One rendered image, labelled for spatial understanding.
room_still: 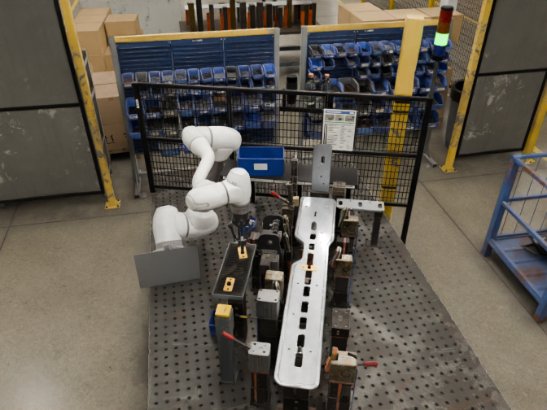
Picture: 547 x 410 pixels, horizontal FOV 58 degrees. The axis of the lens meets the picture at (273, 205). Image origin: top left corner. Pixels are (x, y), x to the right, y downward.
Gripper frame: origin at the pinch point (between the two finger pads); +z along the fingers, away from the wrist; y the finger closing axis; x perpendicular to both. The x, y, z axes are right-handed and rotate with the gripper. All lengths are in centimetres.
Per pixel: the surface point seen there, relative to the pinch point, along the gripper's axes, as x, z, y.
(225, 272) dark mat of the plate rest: -12.6, 5.3, -9.8
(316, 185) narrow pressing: 71, 17, 56
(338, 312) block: -34, 18, 39
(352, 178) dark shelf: 77, 18, 81
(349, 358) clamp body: -62, 15, 36
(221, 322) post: -38.6, 9.4, -14.0
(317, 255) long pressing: 10.1, 21.3, 40.8
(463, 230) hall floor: 132, 122, 213
